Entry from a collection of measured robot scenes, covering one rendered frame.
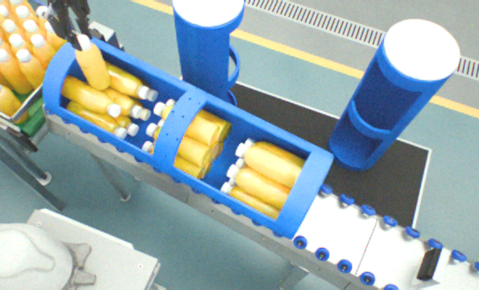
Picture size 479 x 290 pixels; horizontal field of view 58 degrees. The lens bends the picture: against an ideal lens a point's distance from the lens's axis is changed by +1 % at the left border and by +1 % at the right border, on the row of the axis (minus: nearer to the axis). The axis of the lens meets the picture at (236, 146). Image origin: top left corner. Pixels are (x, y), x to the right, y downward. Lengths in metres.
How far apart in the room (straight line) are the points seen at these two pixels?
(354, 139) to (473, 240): 0.84
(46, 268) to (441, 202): 2.16
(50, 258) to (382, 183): 1.80
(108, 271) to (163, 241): 1.12
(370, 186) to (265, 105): 0.74
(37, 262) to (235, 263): 1.42
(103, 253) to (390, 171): 1.68
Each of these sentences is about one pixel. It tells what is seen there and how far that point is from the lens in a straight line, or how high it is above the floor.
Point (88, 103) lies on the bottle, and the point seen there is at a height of 1.13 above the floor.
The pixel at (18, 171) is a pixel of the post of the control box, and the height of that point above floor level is 0.56.
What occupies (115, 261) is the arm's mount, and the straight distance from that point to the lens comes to 1.28.
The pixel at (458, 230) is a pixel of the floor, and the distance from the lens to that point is 2.71.
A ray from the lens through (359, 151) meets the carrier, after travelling 2.48.
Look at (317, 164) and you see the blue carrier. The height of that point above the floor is 1.23.
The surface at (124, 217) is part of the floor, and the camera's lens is 2.44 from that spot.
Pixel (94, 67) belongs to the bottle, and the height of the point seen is 1.25.
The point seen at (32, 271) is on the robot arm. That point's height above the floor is 1.31.
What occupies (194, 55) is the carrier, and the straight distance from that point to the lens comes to 1.83.
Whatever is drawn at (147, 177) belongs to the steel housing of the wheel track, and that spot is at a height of 0.87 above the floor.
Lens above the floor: 2.30
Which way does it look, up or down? 65 degrees down
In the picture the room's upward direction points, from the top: 5 degrees clockwise
